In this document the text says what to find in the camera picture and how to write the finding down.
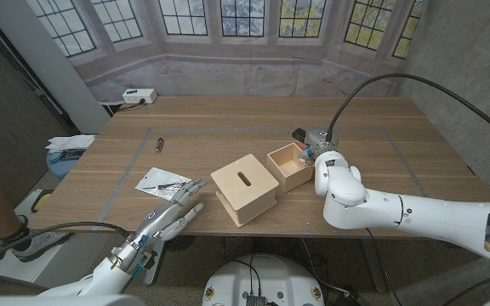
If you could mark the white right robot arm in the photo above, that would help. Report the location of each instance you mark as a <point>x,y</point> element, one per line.
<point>419,217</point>

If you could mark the blue round stool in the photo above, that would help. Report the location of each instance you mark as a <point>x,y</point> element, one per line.
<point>60,168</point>

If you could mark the yellow black floor pad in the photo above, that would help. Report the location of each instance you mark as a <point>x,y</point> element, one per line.
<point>43,200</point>

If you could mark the white power strip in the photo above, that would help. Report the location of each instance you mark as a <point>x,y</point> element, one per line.
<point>139,96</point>

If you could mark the small screwdriver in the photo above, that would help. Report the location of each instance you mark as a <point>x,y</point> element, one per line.
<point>164,185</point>

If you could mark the wooden drawer with red front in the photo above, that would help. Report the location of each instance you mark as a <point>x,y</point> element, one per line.
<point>289,168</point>

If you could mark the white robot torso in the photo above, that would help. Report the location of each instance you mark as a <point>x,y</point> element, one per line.
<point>287,276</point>

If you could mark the wooden box with slot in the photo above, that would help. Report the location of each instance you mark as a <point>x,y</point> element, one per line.
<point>245,195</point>

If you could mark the black round floor base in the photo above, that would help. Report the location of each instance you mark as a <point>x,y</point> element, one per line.
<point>181,244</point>

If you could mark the stack of white papers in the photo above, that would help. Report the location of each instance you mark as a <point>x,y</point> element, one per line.
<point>72,141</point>

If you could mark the grey table leg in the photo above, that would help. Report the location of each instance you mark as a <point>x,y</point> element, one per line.
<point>374,268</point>
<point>151,280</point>

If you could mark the black floor box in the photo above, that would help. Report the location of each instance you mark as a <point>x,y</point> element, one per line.
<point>349,299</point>

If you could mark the printed window backdrop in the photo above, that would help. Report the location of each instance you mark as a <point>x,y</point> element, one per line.
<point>228,76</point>

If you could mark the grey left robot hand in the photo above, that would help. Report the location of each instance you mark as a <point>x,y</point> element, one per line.
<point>160,217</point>

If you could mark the white floor board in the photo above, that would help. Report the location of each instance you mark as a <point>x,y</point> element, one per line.
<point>58,264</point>

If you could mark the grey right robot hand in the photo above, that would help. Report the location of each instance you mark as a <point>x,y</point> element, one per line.
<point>315,137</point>

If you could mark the small dark pen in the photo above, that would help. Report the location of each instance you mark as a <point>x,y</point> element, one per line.
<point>159,144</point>

